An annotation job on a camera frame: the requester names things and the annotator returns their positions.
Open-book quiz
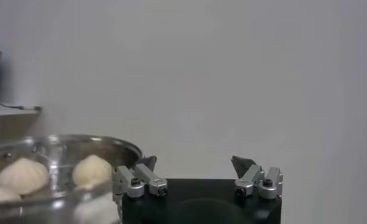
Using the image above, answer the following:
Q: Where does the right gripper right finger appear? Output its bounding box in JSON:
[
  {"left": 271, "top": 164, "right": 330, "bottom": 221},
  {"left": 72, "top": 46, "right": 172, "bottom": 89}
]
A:
[{"left": 231, "top": 155, "right": 284, "bottom": 200}]

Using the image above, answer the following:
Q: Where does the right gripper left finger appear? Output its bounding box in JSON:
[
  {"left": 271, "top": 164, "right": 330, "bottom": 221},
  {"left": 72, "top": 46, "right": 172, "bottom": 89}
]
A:
[{"left": 112, "top": 155, "right": 169, "bottom": 199}]

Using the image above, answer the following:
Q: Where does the white steamed baozi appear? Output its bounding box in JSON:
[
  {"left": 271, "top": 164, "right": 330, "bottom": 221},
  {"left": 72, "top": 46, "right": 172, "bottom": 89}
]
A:
[
  {"left": 0, "top": 184, "right": 21, "bottom": 202},
  {"left": 0, "top": 157, "right": 49, "bottom": 195},
  {"left": 72, "top": 154, "right": 113, "bottom": 191}
]

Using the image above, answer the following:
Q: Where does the stainless steel steamer basket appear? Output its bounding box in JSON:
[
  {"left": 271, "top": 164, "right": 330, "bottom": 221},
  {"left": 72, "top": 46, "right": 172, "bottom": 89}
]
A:
[{"left": 0, "top": 135, "right": 144, "bottom": 224}]

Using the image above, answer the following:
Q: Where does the white side desk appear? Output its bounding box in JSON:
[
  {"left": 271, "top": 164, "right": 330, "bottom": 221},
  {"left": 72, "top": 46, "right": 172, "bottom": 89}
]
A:
[{"left": 0, "top": 102, "right": 43, "bottom": 144}]

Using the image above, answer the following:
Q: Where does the black desk cable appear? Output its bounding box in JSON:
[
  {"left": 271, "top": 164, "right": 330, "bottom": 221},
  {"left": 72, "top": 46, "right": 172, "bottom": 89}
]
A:
[{"left": 0, "top": 101, "right": 26, "bottom": 110}]

